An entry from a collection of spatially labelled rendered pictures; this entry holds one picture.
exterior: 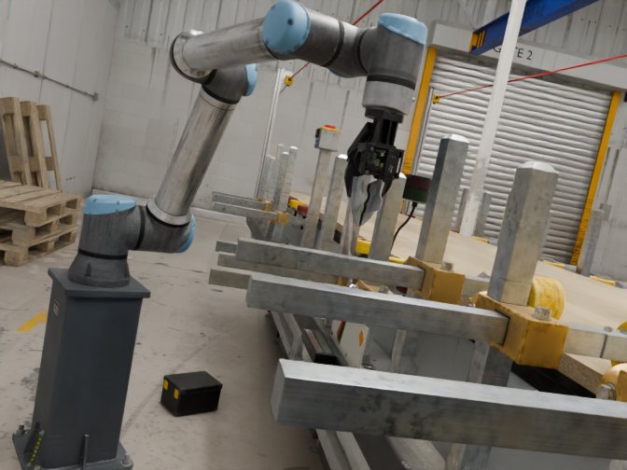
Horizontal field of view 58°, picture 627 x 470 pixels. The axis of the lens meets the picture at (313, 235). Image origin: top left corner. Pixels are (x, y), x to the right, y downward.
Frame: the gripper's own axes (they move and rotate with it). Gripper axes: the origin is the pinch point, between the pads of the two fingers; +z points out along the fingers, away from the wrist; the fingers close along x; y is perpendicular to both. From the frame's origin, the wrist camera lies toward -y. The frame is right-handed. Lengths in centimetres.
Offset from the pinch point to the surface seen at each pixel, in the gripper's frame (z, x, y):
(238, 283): 16.6, -20.2, -2.1
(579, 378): 12.5, 22.0, 40.6
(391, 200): -4.2, 7.5, -5.8
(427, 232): -1.1, 6.1, 18.9
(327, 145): -16, 7, -80
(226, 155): -2, -2, -803
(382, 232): 2.5, 6.9, -5.8
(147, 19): -179, -152, -818
